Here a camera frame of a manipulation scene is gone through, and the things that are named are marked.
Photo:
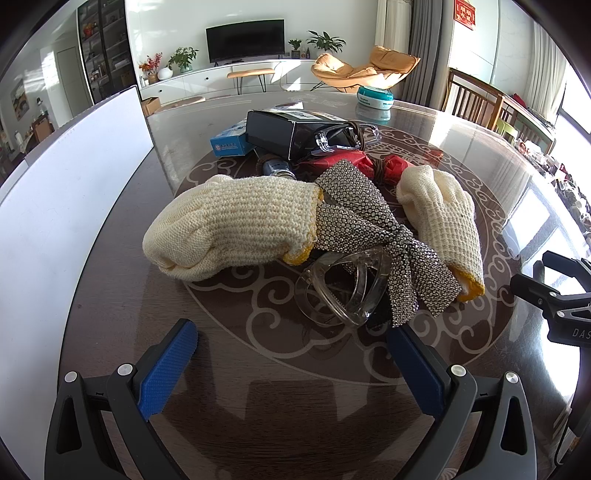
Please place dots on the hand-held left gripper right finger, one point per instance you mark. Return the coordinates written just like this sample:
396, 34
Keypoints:
418, 369

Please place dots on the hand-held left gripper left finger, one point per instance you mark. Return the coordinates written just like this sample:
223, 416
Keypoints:
168, 367

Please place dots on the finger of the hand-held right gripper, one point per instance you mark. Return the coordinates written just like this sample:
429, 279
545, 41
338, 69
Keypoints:
570, 267
531, 287

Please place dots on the clear claw hair clip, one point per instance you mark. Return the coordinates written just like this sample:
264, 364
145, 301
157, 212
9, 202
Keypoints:
341, 314

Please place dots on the cream knit work glove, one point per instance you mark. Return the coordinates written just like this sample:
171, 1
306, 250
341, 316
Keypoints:
231, 221
443, 221

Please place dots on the rhinestone bow hair clip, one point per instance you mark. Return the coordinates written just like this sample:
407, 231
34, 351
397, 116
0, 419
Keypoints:
364, 217

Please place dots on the pile of assorted clutter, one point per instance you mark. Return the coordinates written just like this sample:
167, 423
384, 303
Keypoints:
563, 180

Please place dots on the green plastic stool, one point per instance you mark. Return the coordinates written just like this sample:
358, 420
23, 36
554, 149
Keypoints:
508, 130

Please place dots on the red snack packet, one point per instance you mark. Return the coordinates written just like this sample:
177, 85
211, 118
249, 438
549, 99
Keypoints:
401, 168

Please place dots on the wooden dining chair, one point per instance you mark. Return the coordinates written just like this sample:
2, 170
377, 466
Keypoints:
475, 92

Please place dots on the sheer white curtain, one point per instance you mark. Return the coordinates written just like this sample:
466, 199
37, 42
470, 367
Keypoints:
547, 69

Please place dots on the blue and white box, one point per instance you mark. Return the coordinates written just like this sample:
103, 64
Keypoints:
228, 138

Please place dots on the teal round lidded tub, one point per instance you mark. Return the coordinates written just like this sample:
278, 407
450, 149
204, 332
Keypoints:
376, 97

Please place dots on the black printed box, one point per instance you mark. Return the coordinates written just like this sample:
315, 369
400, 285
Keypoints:
272, 134

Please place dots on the cardboard box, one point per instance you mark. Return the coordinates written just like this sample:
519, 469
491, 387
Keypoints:
150, 106

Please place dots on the grey curtain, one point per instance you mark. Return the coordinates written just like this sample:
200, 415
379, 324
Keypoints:
429, 46

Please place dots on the orange lounge chair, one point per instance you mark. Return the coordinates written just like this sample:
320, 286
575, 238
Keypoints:
360, 69

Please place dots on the white paper sheet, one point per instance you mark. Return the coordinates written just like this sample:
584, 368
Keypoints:
286, 106

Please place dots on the white television cabinet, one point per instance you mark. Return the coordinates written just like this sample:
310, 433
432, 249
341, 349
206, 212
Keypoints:
203, 81

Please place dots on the white cloth-covered air conditioner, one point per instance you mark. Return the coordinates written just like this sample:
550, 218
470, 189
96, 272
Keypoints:
392, 27

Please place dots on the white round vase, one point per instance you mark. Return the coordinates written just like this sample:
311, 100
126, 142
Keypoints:
164, 73

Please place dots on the red flower bouquet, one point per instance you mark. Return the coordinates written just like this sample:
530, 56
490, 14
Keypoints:
148, 67

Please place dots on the wooden hairpin-leg bench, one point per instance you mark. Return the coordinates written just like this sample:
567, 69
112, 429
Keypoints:
249, 73

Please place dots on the green potted plant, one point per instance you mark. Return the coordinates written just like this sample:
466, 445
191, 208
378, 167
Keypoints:
183, 57

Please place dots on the large leafy potted plant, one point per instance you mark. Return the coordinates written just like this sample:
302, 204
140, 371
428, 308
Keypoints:
325, 41

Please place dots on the dark glass display cabinet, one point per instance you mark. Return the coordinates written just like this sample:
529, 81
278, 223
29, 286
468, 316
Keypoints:
106, 46

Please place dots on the black television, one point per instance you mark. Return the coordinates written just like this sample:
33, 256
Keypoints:
244, 40

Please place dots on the small potted plant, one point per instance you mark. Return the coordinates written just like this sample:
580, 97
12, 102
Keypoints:
295, 46

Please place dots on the red wall hanging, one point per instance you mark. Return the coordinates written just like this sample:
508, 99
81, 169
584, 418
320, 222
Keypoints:
465, 14

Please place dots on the framed wall painting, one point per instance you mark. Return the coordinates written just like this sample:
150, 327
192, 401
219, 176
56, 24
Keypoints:
19, 99

